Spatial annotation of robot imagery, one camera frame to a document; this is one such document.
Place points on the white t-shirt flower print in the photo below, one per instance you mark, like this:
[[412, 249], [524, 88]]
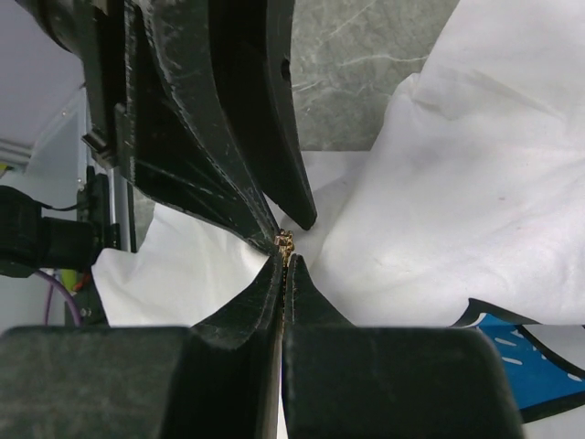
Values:
[[469, 209]]

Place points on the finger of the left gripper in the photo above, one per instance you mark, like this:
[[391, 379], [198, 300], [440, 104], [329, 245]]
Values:
[[179, 146], [251, 54]]

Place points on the gold brooch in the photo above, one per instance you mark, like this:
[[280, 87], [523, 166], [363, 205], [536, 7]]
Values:
[[286, 247]]

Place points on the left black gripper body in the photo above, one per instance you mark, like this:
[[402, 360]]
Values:
[[97, 33]]

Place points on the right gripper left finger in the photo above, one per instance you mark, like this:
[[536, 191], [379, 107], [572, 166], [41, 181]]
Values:
[[217, 379]]

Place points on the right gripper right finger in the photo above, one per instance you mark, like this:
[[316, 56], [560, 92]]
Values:
[[343, 381]]

